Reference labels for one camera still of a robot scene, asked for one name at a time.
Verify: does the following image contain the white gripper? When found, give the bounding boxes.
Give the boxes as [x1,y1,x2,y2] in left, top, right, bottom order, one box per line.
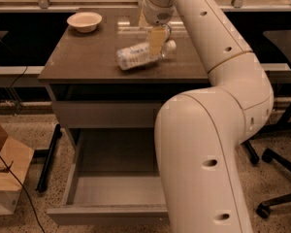
[138,0,177,58]

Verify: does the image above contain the blue labelled plastic bottle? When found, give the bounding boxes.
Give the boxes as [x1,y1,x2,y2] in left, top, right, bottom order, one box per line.
[116,40,177,71]

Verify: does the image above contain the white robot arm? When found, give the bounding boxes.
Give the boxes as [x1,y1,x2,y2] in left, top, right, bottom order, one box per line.
[144,0,274,233]

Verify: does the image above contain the grey drawer cabinet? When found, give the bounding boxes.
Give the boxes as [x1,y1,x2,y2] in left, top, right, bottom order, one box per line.
[39,8,210,146]

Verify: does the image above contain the closed grey upper drawer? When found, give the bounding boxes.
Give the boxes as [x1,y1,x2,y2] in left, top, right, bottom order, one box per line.
[52,101,161,128]

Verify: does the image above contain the open grey bottom drawer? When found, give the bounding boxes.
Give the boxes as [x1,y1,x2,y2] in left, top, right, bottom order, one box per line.
[48,128,169,225]

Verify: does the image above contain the cream ceramic bowl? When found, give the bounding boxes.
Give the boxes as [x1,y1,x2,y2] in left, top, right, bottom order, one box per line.
[67,12,102,33]

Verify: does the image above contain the black office chair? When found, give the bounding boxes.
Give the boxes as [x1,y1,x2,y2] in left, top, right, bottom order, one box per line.
[256,29,291,218]

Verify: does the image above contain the black left table leg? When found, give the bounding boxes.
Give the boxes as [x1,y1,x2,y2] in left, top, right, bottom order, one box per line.
[34,124,62,193]

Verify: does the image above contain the cardboard box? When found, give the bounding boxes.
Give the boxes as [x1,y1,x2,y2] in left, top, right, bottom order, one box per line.
[0,124,34,216]

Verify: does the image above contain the black cable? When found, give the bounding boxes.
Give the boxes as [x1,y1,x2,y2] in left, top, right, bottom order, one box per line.
[0,143,47,233]

